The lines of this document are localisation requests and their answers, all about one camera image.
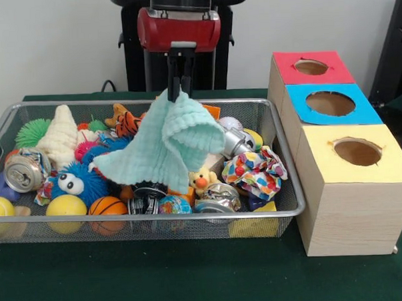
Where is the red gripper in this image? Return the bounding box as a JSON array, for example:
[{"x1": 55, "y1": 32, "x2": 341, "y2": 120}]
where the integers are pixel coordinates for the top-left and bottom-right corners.
[{"x1": 137, "y1": 5, "x2": 225, "y2": 105}]

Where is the mint muslin cloth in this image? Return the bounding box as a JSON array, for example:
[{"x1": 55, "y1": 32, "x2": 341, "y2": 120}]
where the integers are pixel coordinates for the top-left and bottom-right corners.
[{"x1": 90, "y1": 85, "x2": 227, "y2": 198}]

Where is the silver mesh bin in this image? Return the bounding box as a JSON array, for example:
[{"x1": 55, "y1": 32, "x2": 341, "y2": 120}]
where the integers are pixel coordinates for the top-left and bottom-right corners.
[{"x1": 0, "y1": 89, "x2": 307, "y2": 250}]

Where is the wooden three-hole box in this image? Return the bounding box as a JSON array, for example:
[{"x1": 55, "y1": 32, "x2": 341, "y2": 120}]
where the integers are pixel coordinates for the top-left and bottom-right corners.
[{"x1": 265, "y1": 46, "x2": 402, "y2": 260}]

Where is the tiger plush toy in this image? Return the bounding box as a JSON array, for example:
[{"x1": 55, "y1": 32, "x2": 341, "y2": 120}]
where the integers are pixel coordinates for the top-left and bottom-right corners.
[{"x1": 114, "y1": 111, "x2": 145, "y2": 138}]

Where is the yellow plush duck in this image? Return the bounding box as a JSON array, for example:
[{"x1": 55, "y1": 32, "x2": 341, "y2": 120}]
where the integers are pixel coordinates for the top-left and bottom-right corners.
[{"x1": 188, "y1": 166, "x2": 220, "y2": 197}]

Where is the polka dot crumpled wrapper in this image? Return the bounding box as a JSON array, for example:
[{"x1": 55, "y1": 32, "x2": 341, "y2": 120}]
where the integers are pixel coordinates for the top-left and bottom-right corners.
[{"x1": 220, "y1": 145, "x2": 290, "y2": 203}]

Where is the cream muslin cloth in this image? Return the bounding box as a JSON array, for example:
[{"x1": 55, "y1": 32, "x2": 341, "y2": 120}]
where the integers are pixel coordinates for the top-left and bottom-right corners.
[{"x1": 35, "y1": 103, "x2": 99, "y2": 170}]

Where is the blue spiky toy with eyes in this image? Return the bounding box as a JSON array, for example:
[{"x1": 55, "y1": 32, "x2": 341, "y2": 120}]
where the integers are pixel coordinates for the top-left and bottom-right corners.
[{"x1": 49, "y1": 160, "x2": 109, "y2": 210}]

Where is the small basketball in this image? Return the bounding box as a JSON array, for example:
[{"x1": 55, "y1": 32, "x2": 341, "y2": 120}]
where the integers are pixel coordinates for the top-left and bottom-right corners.
[{"x1": 86, "y1": 195, "x2": 129, "y2": 237}]

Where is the large green spiky ball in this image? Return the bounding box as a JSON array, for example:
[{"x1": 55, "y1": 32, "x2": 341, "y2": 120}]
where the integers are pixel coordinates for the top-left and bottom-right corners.
[{"x1": 13, "y1": 117, "x2": 53, "y2": 149}]

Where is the yellow ball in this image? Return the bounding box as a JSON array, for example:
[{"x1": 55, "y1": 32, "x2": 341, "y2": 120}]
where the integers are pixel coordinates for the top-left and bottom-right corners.
[{"x1": 45, "y1": 194, "x2": 89, "y2": 235}]

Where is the crushed silver drink can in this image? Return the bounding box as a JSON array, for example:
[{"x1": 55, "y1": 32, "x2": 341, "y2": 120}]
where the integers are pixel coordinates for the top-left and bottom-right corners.
[{"x1": 3, "y1": 147, "x2": 53, "y2": 194}]

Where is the dark green tablecloth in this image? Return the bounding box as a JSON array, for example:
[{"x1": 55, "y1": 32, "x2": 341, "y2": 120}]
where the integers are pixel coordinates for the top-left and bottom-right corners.
[{"x1": 0, "y1": 78, "x2": 402, "y2": 301}]

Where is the black chair back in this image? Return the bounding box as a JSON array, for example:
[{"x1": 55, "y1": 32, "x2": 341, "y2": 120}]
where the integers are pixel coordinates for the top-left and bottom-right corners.
[{"x1": 363, "y1": 0, "x2": 402, "y2": 107}]

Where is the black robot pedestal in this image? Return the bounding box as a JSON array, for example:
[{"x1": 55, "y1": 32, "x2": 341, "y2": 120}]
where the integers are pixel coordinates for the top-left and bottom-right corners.
[{"x1": 109, "y1": 0, "x2": 254, "y2": 95}]

